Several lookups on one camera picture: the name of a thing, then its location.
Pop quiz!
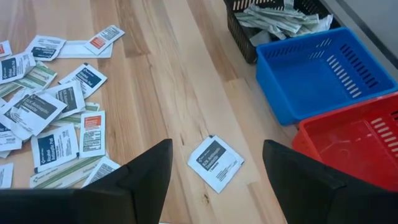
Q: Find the dark antiseptic towelette packet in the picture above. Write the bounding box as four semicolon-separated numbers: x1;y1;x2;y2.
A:
187;134;245;194
0;91;68;141

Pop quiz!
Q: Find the plain white bandage wrapper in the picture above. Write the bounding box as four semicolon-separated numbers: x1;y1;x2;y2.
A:
310;14;334;34
57;40;113;59

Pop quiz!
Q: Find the crumpled white sachet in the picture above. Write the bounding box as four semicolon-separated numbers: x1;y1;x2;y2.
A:
0;123;23;152

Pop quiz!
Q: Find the black plastic basket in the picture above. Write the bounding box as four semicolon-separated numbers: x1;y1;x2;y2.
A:
223;0;341;65

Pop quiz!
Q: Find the translucent white packet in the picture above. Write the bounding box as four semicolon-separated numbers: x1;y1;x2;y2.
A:
43;81;86;121

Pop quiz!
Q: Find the red-label ointment packet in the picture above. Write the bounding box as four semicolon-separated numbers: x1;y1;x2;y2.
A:
0;40;12;59
84;24;126;56
79;110;106;159

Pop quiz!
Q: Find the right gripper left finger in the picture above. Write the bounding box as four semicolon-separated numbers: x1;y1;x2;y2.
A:
0;139;174;224

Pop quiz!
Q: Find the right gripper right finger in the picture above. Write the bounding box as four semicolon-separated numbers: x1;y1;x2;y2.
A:
262;139;398;224

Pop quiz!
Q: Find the white printed sachet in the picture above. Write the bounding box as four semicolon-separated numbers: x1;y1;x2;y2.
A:
0;52;37;85
0;162;15;190
81;156;121;189

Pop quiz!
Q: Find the blue plastic basket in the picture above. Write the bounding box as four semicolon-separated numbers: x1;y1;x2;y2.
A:
255;27;398;126

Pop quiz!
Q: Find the red plastic basket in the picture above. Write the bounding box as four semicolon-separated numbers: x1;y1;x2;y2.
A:
292;92;398;192

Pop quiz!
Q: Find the blue alcohol pad packet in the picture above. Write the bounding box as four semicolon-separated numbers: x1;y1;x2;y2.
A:
58;62;108;99
30;123;80;174
24;34;67;62

